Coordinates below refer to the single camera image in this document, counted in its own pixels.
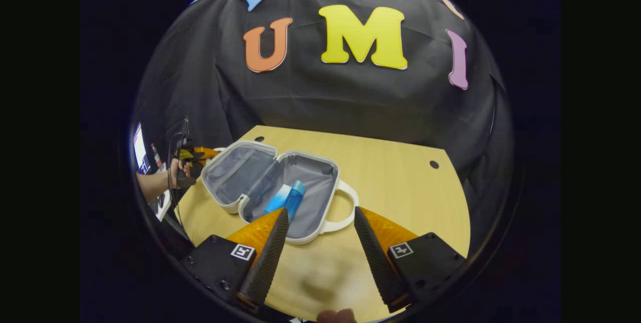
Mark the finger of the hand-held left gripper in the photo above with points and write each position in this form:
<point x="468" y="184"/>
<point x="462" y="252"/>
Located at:
<point x="203" y="152"/>

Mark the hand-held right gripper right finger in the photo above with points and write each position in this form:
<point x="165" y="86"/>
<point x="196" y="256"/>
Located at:
<point x="375" y="260"/>

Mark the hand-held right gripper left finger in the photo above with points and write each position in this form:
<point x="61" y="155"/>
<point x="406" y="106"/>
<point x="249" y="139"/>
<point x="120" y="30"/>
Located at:
<point x="268" y="263"/>

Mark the blue-capped skin care bottle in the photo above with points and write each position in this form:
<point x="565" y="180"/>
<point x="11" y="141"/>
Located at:
<point x="294" y="200"/>

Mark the white suitcase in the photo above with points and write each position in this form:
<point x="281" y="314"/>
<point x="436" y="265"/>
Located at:
<point x="310" y="188"/>

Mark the lit computer screen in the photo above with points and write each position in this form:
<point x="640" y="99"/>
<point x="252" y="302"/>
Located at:
<point x="141" y="150"/>

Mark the black backdrop cloth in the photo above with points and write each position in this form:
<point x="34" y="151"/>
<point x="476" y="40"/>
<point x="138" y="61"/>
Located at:
<point x="350" y="97"/>

